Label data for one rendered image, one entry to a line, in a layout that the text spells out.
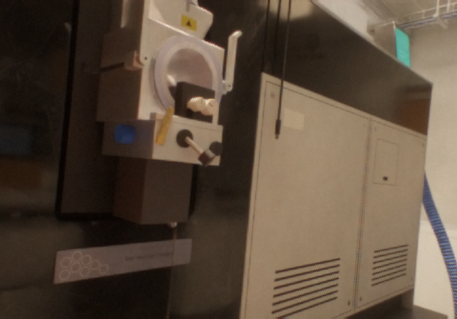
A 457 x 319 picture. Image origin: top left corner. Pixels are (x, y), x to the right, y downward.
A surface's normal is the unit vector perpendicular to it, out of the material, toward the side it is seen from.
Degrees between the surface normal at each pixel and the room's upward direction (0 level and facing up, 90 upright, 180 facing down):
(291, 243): 90
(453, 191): 90
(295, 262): 90
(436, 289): 90
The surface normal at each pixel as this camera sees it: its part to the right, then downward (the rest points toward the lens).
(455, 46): -0.71, -0.07
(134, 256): 0.70, 0.06
